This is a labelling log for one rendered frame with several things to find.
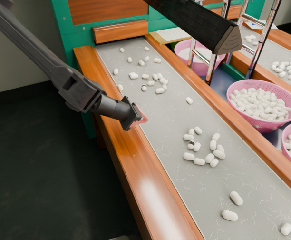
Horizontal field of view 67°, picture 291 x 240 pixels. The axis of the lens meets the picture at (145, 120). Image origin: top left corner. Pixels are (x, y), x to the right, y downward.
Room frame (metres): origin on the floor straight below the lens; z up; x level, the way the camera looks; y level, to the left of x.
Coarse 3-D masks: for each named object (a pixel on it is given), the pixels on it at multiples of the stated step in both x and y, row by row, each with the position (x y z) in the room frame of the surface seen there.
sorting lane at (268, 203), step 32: (128, 64) 0.99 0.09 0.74; (160, 64) 0.99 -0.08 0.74; (128, 96) 0.73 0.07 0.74; (160, 96) 0.73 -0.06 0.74; (192, 96) 0.73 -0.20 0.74; (160, 128) 0.55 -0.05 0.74; (192, 128) 0.55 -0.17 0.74; (224, 128) 0.55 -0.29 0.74; (160, 160) 0.41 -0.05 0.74; (192, 160) 0.41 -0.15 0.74; (224, 160) 0.41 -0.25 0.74; (256, 160) 0.41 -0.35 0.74; (192, 192) 0.30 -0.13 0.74; (224, 192) 0.30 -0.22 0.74; (256, 192) 0.30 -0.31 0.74; (288, 192) 0.30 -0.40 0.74; (224, 224) 0.21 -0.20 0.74; (256, 224) 0.21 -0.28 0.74
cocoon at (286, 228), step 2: (284, 224) 0.21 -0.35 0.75; (286, 224) 0.21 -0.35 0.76; (288, 224) 0.21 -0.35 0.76; (284, 226) 0.20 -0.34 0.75; (286, 226) 0.20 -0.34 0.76; (288, 226) 0.20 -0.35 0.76; (290, 226) 0.20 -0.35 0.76; (282, 228) 0.20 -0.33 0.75; (284, 228) 0.20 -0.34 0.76; (286, 228) 0.20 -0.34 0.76; (288, 228) 0.20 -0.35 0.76; (290, 228) 0.20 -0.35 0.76; (282, 230) 0.19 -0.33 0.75; (284, 230) 0.19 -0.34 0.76; (286, 230) 0.19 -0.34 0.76; (288, 230) 0.19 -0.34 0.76; (290, 230) 0.19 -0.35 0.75; (282, 232) 0.19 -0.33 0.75; (284, 232) 0.19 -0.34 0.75; (286, 232) 0.19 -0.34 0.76; (288, 232) 0.19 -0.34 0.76; (284, 234) 0.19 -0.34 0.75; (286, 234) 0.19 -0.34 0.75
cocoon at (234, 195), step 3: (231, 192) 0.29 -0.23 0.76; (234, 192) 0.29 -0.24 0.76; (231, 195) 0.28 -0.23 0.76; (234, 195) 0.28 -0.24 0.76; (237, 195) 0.28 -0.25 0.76; (231, 198) 0.28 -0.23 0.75; (234, 198) 0.27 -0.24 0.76; (237, 198) 0.27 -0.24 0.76; (240, 198) 0.27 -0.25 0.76; (234, 201) 0.27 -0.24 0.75; (237, 201) 0.26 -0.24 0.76; (240, 201) 0.26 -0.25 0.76; (237, 204) 0.26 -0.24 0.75; (240, 204) 0.26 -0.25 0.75
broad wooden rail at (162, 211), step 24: (96, 72) 0.88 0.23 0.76; (120, 96) 0.72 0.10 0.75; (120, 144) 0.45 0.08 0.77; (144, 144) 0.45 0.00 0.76; (120, 168) 0.39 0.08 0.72; (144, 168) 0.36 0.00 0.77; (144, 192) 0.29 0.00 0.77; (168, 192) 0.29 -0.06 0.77; (144, 216) 0.22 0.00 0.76; (168, 216) 0.22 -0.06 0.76
